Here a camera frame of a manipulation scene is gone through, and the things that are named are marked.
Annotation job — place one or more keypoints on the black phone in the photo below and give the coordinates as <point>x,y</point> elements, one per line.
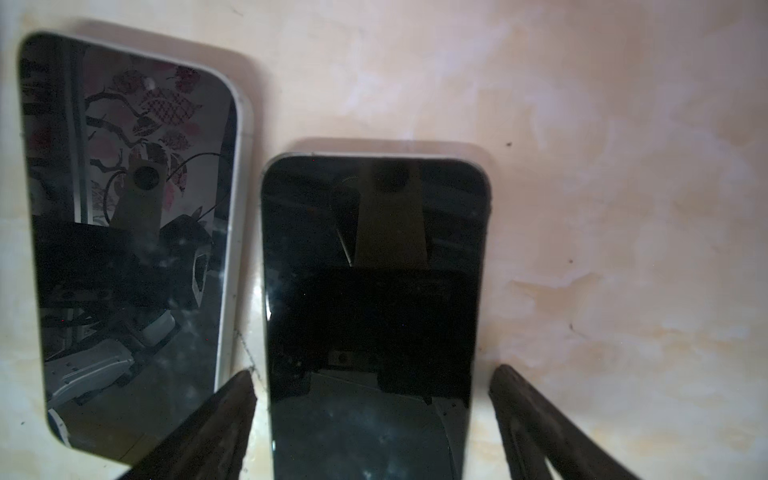
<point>132,167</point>
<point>372,271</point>

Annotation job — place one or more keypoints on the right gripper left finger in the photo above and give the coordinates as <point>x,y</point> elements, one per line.
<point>211,443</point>

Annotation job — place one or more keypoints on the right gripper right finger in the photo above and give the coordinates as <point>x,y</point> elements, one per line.
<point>537,437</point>

